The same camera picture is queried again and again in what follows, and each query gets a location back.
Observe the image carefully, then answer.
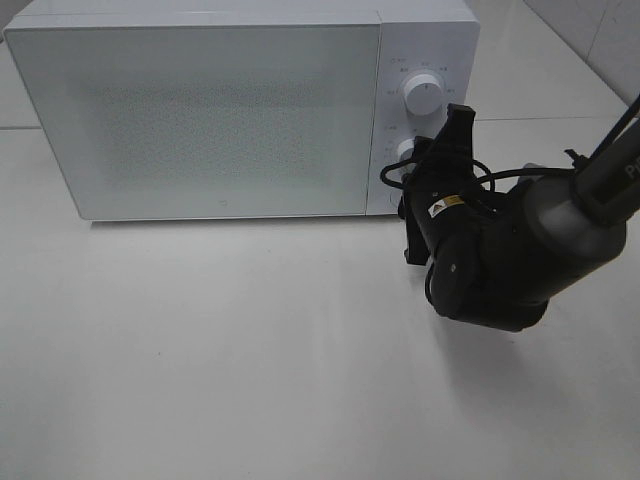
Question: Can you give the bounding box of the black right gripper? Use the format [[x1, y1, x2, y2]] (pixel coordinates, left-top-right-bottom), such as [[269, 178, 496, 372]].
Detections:
[[398, 103, 500, 266]]

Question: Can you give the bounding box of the white timer knob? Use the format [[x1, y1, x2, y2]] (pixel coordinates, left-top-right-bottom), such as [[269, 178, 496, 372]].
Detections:
[[396, 138, 415, 162]]

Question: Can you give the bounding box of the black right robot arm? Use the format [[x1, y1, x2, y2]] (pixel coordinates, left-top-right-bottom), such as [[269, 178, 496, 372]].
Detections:
[[399, 104, 639, 332]]

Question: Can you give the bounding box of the upper white power knob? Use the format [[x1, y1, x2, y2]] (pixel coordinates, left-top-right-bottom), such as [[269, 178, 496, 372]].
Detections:
[[402, 72, 444, 116]]

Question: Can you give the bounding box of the white microwave oven body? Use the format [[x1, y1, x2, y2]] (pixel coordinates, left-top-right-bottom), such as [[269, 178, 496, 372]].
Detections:
[[3, 1, 480, 216]]

